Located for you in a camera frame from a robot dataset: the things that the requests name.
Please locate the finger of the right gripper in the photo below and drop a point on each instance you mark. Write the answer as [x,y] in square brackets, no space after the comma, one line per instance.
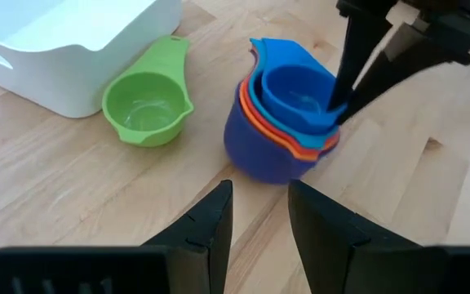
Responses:
[402,61]
[357,53]

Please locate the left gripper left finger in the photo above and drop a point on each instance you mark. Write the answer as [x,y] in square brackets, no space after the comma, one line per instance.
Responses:
[206,245]

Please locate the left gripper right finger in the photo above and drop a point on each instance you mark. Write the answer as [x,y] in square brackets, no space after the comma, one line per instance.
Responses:
[329,245]

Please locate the orange measuring cup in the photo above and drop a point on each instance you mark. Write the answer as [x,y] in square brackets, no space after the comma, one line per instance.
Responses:
[305,157]

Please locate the indigo measuring cup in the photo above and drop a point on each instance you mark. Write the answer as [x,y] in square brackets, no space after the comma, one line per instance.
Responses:
[255,155]

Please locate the light blue measuring cup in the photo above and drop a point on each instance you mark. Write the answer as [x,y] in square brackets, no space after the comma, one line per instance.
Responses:
[300,141]

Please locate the red measuring cup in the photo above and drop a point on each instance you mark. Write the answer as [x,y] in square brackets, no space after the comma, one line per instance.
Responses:
[259,118]

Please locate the green measuring cup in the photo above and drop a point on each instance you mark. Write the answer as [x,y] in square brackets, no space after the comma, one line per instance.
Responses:
[145,106]

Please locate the white plastic basket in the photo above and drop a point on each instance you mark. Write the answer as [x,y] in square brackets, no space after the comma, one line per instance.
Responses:
[76,61]

